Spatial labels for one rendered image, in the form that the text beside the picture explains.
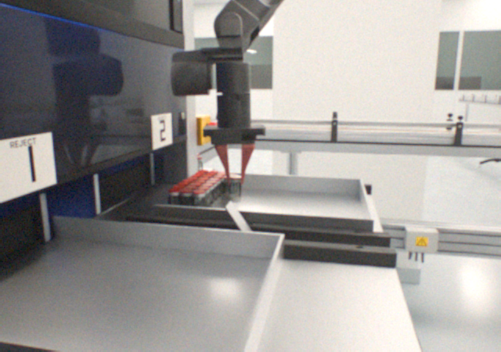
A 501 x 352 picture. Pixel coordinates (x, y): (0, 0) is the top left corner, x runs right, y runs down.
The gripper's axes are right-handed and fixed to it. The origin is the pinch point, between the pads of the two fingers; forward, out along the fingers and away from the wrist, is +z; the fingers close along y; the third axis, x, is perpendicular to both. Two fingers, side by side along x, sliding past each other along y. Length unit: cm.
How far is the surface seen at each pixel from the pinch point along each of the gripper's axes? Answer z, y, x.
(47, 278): 5.8, 22.5, 22.8
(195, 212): 3.5, 6.5, 6.8
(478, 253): 51, -98, -74
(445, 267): 97, -131, -150
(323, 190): 6.1, -18.6, -12.9
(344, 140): 6, -44, -85
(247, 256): 6.2, -1.2, 18.0
